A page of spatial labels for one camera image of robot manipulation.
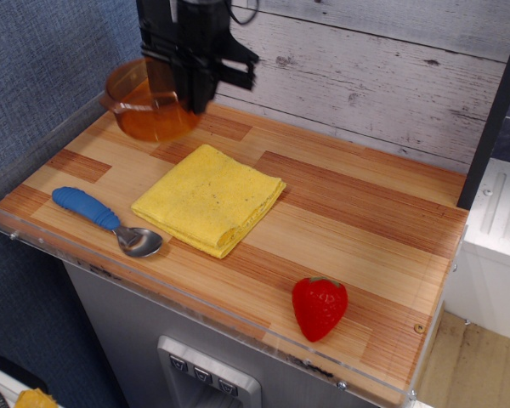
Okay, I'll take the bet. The black right vertical post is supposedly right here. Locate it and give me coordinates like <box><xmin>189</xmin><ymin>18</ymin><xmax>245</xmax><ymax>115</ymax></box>
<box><xmin>456</xmin><ymin>54</ymin><xmax>510</xmax><ymax>210</ymax></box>

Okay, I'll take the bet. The white ribbed side counter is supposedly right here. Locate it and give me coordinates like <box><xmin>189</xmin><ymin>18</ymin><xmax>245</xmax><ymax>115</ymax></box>
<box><xmin>444</xmin><ymin>159</ymin><xmax>510</xmax><ymax>337</ymax></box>

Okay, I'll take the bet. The yellow object at corner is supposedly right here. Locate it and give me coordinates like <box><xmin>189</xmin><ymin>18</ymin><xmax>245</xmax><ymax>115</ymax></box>
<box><xmin>14</xmin><ymin>388</ymin><xmax>60</xmax><ymax>408</ymax></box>

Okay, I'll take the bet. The red plastic strawberry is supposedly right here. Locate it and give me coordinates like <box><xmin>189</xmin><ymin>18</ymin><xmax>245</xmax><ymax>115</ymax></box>
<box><xmin>292</xmin><ymin>277</ymin><xmax>349</xmax><ymax>343</ymax></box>

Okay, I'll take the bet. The orange transparent pot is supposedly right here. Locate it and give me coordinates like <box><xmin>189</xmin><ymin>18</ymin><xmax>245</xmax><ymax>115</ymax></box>
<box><xmin>100</xmin><ymin>57</ymin><xmax>202</xmax><ymax>142</ymax></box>

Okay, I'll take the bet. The blue handled metal spoon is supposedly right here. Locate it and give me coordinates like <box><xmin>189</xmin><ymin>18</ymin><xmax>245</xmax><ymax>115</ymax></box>
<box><xmin>52</xmin><ymin>186</ymin><xmax>163</xmax><ymax>258</ymax></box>

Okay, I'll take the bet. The grey toy fridge cabinet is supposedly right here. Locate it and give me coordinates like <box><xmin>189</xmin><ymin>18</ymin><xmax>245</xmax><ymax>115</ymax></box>
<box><xmin>65</xmin><ymin>263</ymin><xmax>370</xmax><ymax>407</ymax></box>

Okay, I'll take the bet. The yellow folded towel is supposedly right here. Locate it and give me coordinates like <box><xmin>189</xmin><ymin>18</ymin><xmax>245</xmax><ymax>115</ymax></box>
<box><xmin>131</xmin><ymin>144</ymin><xmax>286</xmax><ymax>259</ymax></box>

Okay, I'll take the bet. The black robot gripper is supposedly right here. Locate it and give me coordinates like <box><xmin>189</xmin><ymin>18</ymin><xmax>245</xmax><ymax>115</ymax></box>
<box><xmin>139</xmin><ymin>1</ymin><xmax>260</xmax><ymax>116</ymax></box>

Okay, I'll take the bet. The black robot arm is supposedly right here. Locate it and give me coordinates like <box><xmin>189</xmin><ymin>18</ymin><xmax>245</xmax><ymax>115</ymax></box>
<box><xmin>137</xmin><ymin>1</ymin><xmax>259</xmax><ymax>115</ymax></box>

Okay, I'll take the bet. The clear acrylic table guard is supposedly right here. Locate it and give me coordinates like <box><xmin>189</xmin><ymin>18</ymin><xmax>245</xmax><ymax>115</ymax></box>
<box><xmin>0</xmin><ymin>59</ymin><xmax>468</xmax><ymax>408</ymax></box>

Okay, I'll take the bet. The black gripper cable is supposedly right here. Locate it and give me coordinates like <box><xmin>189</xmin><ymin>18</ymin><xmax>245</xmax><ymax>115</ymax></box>
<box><xmin>227</xmin><ymin>0</ymin><xmax>261</xmax><ymax>26</ymax></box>

